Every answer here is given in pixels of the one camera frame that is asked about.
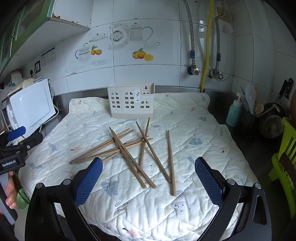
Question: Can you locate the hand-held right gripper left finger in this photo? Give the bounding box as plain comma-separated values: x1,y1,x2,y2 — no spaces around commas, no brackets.
25,157,103,241

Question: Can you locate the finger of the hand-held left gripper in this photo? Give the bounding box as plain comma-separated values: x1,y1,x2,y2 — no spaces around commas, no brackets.
22,132,44,153
6,126,26,142

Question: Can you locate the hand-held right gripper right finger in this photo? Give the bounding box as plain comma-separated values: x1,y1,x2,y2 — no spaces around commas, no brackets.
195,157,272,241

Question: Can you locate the pile of wooden chopsticks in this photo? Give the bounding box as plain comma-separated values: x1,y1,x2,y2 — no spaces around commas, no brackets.
69,117,176,196

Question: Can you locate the white plastic utensil holder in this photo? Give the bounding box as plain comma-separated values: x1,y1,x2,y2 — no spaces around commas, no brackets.
107,83,155,119

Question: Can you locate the person's left hand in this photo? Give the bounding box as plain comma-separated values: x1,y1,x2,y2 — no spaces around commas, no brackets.
6,170,18,207

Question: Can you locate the white microwave oven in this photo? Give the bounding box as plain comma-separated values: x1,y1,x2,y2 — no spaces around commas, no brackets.
9,79,56,139

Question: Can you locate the green plastic basket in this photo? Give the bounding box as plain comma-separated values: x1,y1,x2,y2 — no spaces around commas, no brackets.
16,188,29,210

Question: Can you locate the beige plastic container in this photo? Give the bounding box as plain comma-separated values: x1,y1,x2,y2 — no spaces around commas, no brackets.
14,77,35,91

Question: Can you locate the white plastic appliance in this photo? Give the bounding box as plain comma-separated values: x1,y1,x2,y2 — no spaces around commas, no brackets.
9,70,23,81

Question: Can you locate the white quilted mat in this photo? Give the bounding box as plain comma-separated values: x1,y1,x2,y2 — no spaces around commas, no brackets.
18,92,259,241

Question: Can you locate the black utensil container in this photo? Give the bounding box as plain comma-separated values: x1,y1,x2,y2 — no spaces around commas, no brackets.
240,109,259,139

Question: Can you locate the teal pump bottle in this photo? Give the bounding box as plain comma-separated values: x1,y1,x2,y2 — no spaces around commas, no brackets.
226,93,243,127

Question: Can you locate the green plastic chair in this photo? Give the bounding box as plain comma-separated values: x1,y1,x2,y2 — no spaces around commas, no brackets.
268,117,296,218

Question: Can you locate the metal cooking pot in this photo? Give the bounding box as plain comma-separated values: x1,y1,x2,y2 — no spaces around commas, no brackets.
259,102,287,139

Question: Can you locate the metal angle valve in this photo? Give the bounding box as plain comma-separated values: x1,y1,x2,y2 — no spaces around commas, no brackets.
209,68,225,80

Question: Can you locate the kitchen cleaver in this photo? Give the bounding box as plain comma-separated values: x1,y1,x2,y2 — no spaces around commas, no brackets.
275,78,294,105

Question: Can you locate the yellow gas pipe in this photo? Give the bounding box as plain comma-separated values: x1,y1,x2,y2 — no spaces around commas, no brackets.
201,0,214,93

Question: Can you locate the printed wall chart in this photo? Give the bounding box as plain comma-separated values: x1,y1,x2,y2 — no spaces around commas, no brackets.
41,47,56,66

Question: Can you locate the green wall cabinet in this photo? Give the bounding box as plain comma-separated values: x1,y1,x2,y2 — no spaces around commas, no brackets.
0,0,90,77

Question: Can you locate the red handle valve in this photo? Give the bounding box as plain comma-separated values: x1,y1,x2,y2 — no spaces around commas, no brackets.
187,65,201,76

